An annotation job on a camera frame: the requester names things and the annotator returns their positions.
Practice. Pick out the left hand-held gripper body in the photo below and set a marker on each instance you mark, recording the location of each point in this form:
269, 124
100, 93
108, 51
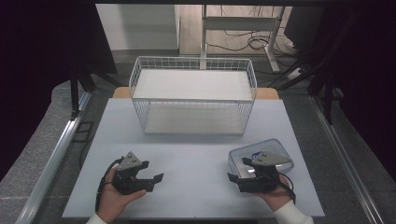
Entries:
128, 178

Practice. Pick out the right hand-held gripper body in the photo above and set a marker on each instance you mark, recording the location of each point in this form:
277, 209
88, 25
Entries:
264, 174

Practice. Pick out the clear plastic container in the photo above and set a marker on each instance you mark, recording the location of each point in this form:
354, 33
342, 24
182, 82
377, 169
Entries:
270, 145

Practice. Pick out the person's left hand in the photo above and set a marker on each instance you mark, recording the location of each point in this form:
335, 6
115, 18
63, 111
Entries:
116, 199

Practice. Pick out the person's right hand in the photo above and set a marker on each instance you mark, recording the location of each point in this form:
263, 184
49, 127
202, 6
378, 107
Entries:
275, 196

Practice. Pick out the white table mat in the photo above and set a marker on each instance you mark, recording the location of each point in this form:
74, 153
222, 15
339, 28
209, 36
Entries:
193, 161

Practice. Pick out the wooden table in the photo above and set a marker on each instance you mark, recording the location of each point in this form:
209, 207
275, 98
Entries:
120, 92

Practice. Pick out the black metal stand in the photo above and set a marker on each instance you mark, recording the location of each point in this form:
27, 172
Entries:
327, 93
74, 93

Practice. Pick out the white power strip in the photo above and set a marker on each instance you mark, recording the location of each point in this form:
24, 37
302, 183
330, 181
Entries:
295, 73

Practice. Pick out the aluminium rail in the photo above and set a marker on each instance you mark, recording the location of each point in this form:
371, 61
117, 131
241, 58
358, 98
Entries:
53, 158
342, 155

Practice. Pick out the white desk frame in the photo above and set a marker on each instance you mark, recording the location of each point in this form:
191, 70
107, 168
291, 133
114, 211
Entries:
239, 23

